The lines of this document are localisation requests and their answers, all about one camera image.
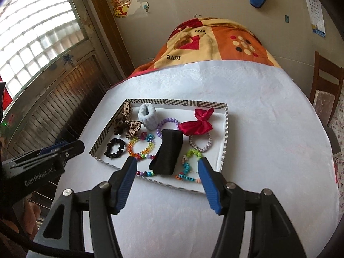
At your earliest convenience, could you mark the black velvet scrunchie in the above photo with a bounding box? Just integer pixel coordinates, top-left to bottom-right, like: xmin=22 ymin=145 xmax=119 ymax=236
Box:
xmin=149 ymin=129 xmax=183 ymax=175

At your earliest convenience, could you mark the purple bead bracelet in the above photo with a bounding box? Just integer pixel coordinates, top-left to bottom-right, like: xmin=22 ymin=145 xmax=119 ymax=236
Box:
xmin=156 ymin=117 xmax=180 ymax=139

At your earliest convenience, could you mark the light blue fluffy scrunchie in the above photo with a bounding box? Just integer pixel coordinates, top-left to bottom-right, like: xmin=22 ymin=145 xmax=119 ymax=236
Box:
xmin=138 ymin=103 xmax=159 ymax=131

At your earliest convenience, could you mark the striped white jewelry tray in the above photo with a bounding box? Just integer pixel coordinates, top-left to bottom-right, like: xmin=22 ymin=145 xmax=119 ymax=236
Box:
xmin=89 ymin=98 xmax=229 ymax=194

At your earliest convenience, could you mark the person's left hand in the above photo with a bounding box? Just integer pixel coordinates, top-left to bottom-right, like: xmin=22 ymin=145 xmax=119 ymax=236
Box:
xmin=15 ymin=198 xmax=41 ymax=240

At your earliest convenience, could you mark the pink braided hair band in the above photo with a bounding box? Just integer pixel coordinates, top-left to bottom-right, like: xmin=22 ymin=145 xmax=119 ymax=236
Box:
xmin=189 ymin=133 xmax=212 ymax=153

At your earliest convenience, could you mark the wooden slatted door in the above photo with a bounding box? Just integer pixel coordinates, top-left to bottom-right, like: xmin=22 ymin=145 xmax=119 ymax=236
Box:
xmin=1 ymin=37 xmax=117 ymax=160

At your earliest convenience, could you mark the leopard print bow scrunchie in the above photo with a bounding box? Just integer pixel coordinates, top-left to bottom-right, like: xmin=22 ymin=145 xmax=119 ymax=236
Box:
xmin=112 ymin=100 xmax=142 ymax=139

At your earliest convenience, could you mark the red satin bow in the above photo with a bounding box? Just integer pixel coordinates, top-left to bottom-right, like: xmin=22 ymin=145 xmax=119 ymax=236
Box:
xmin=178 ymin=108 xmax=214 ymax=136

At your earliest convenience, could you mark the glass block window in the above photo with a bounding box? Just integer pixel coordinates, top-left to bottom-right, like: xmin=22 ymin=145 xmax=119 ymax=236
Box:
xmin=1 ymin=0 xmax=85 ymax=98

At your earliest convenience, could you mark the floral fabric pile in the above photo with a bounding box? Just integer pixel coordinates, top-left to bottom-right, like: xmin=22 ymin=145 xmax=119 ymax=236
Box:
xmin=329 ymin=88 xmax=344 ymax=206

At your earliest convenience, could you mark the wooden chair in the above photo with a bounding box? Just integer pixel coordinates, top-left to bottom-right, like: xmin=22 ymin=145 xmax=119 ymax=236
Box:
xmin=310 ymin=51 xmax=343 ymax=126

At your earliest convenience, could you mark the orange love print blanket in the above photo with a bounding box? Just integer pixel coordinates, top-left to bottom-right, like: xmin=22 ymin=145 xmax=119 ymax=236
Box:
xmin=129 ymin=17 xmax=281 ymax=79

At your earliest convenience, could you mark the colourful plastic bead bracelet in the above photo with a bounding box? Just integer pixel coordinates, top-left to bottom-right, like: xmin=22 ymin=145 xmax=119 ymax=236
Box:
xmin=135 ymin=148 xmax=203 ymax=185

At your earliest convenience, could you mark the rainbow bead bracelet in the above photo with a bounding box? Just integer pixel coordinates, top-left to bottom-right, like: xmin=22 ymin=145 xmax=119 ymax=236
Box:
xmin=126 ymin=132 xmax=156 ymax=161

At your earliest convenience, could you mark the gold red wall decoration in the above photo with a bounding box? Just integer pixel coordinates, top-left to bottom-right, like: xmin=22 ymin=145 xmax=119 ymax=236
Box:
xmin=110 ymin=0 xmax=132 ymax=17

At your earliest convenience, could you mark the wall calendar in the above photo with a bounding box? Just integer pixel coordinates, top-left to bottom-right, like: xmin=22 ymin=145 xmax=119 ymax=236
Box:
xmin=306 ymin=0 xmax=326 ymax=37

